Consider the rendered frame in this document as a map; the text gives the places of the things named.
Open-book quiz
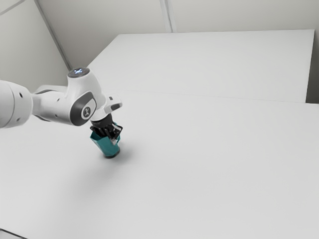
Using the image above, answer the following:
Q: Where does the teal faceted mug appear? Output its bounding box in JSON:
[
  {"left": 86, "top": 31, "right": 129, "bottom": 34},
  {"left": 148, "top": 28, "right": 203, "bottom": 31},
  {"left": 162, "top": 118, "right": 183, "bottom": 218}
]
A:
[{"left": 89, "top": 130, "right": 122, "bottom": 159}]

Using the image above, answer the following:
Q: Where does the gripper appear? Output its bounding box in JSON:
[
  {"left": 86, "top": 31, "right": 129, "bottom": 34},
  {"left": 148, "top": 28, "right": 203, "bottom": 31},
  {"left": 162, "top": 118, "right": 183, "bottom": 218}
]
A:
[{"left": 90, "top": 114, "right": 124, "bottom": 146}]

